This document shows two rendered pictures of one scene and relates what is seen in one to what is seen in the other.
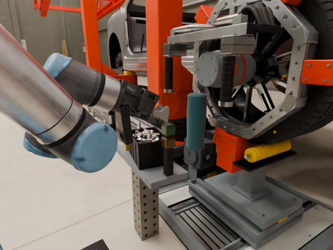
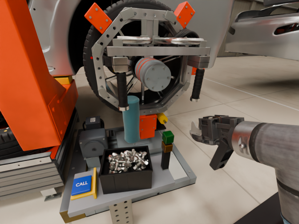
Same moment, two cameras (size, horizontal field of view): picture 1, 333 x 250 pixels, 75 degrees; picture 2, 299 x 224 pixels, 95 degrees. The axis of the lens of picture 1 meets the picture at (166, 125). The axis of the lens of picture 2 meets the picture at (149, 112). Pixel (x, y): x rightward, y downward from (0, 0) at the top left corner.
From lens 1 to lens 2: 0.88 m
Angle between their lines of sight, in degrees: 72
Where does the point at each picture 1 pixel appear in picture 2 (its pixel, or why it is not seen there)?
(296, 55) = not seen: hidden behind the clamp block
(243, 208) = (155, 149)
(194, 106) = (137, 110)
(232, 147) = (154, 122)
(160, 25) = (14, 13)
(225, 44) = (203, 62)
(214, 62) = (168, 72)
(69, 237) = not seen: outside the picture
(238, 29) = (204, 50)
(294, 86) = (188, 77)
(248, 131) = (163, 108)
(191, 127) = (136, 126)
